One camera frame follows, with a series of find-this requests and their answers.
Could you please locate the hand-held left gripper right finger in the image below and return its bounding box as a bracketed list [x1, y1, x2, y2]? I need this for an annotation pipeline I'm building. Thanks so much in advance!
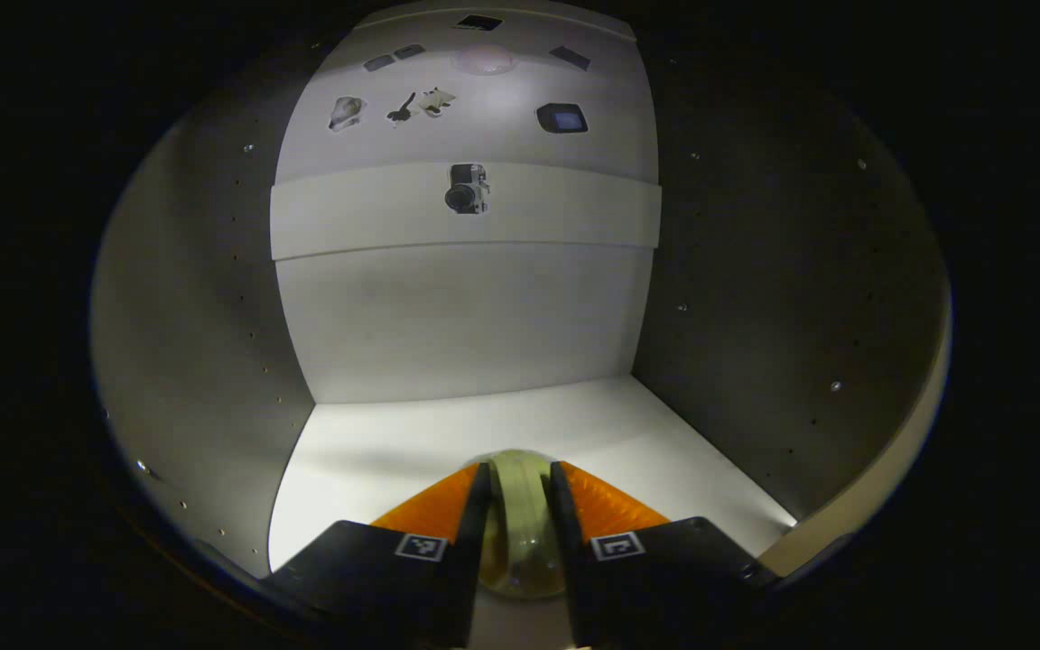
[549, 460, 780, 650]

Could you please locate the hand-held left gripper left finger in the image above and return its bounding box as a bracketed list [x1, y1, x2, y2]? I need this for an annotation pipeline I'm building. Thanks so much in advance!
[265, 461, 493, 650]

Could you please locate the grey cabinet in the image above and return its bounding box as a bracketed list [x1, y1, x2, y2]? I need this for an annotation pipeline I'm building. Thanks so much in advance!
[91, 0, 952, 579]

